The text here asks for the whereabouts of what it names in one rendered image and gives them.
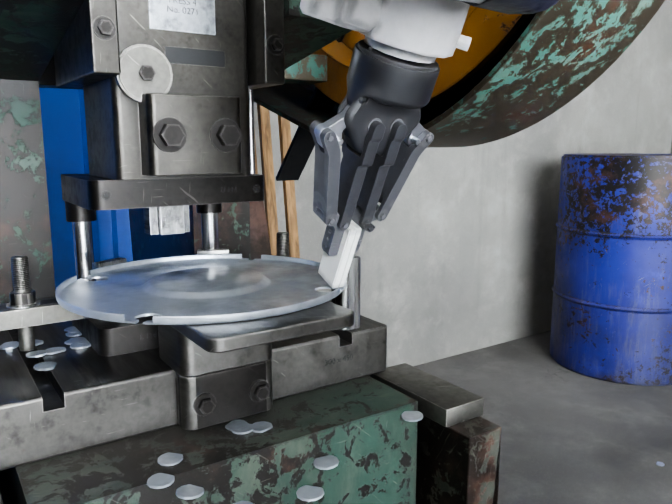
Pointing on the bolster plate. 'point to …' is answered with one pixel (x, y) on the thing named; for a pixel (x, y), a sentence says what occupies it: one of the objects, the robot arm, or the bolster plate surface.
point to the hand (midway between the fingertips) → (339, 251)
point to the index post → (350, 297)
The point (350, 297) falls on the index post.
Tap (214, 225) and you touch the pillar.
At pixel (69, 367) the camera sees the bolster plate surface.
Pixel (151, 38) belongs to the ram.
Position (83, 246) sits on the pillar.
